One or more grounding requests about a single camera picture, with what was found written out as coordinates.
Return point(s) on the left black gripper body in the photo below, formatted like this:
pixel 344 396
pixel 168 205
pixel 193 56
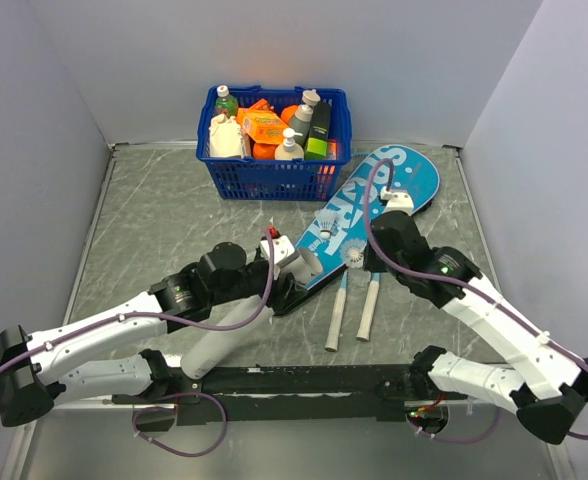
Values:
pixel 284 295

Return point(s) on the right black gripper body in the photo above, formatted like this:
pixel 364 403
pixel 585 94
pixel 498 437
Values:
pixel 374 259

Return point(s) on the white shuttlecock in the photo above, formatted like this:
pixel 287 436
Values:
pixel 352 253
pixel 325 220

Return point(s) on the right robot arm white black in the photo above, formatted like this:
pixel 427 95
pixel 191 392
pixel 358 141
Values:
pixel 543 384

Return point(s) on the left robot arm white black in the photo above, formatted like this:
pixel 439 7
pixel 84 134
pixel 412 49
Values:
pixel 223 293

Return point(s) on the left badminton racket white grip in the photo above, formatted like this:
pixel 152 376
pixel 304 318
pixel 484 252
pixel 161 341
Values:
pixel 333 335

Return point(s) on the badminton racket white grip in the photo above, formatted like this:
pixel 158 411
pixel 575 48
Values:
pixel 333 335
pixel 367 316

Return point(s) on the right badminton racket white grip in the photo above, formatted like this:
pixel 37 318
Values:
pixel 367 316

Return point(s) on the blue plastic shopping basket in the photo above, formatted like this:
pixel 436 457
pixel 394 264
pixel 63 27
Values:
pixel 295 180

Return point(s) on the white pump lotion bottle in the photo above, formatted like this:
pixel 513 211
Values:
pixel 289 149

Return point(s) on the black green carton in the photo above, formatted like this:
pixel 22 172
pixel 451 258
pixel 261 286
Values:
pixel 317 141

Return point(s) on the orange round fruit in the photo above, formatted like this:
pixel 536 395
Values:
pixel 264 152

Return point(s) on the grey bottle beige cap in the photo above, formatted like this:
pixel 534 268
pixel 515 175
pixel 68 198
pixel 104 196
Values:
pixel 301 120

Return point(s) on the white cloth pouch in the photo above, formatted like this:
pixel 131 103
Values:
pixel 226 138

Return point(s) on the orange snack box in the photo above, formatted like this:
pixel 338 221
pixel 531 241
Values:
pixel 261 123

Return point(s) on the green bottle white cap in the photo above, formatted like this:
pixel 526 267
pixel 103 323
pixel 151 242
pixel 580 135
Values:
pixel 226 104

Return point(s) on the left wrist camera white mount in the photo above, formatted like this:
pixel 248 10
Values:
pixel 278 248

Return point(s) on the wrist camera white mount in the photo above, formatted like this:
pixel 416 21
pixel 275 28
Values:
pixel 278 248
pixel 396 200

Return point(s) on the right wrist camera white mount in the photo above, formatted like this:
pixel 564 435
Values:
pixel 396 200

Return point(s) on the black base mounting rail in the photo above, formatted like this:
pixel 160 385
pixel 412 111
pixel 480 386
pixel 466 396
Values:
pixel 279 393

